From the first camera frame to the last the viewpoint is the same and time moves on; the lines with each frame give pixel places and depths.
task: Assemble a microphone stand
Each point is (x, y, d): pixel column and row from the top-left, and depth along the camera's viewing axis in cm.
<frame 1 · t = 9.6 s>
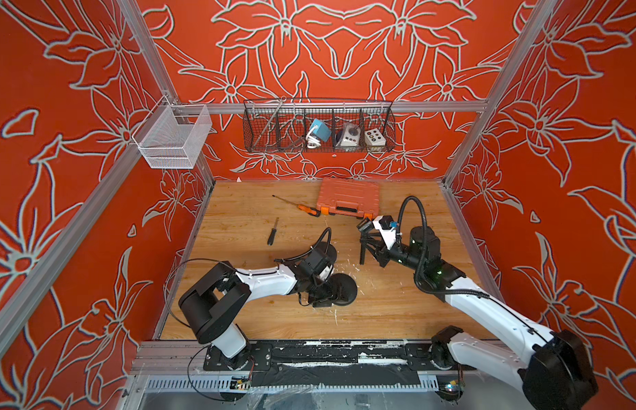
left hand: (343, 301, 81), fingers open
right hand: (360, 238, 76), fingers closed
black handled screwdriver: (273, 233, 102), on the table
orange black handled screwdriver: (309, 210, 109), point 3 cm above the table
orange plastic tool case: (349, 197, 111), point 4 cm above the table

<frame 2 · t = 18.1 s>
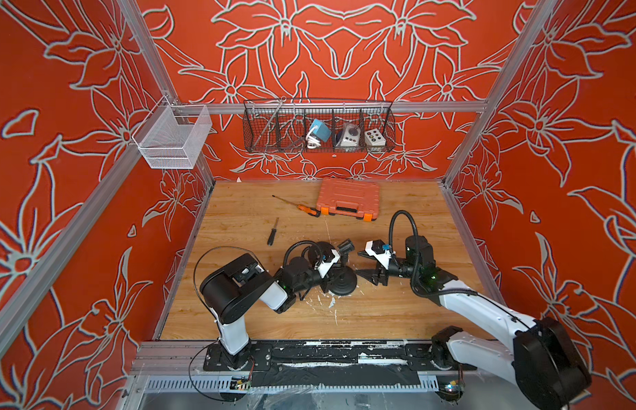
left hand: (343, 265, 84), fingers closed
right hand: (355, 262, 77), fingers open
the named things where they were.

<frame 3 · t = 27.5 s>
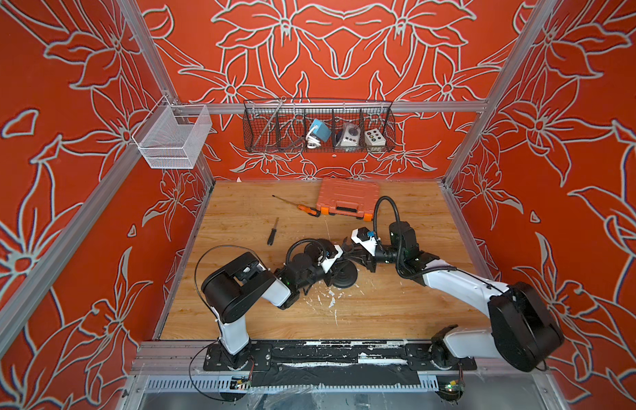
left hand: (346, 258, 84), fingers closed
right hand: (343, 252, 79), fingers closed
the named things where they were.

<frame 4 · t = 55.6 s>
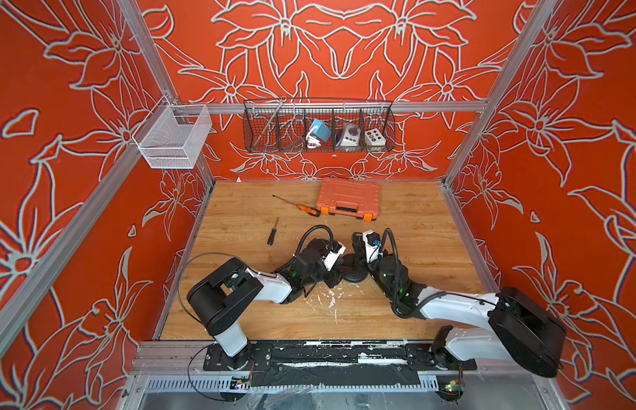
left hand: (347, 264, 85), fingers open
right hand: (351, 245, 81), fingers open
the named things where they were.

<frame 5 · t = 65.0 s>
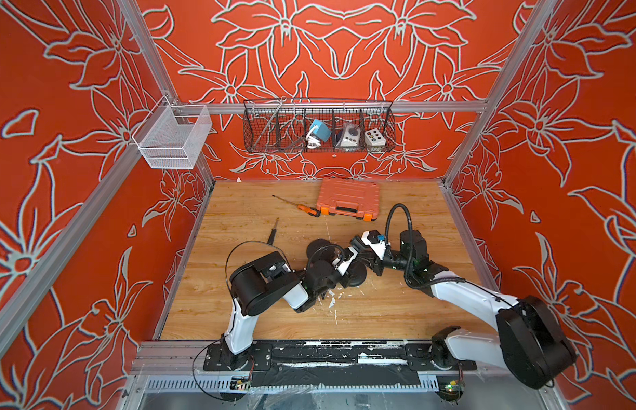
left hand: (359, 259, 86), fingers closed
right hand: (353, 251, 80), fingers open
the named things where they were.

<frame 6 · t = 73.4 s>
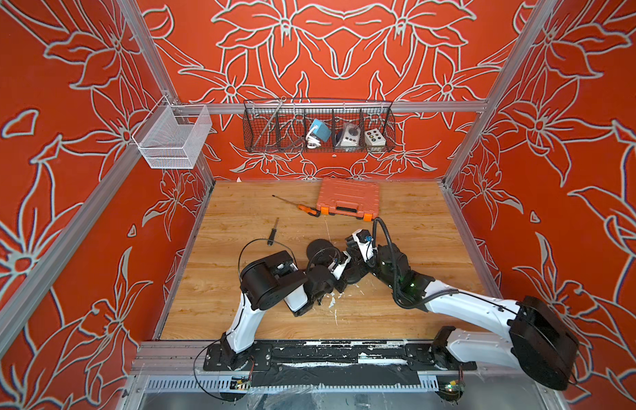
left hand: (353, 265, 89), fingers open
right hand: (345, 250, 80), fingers closed
the named things where they were.

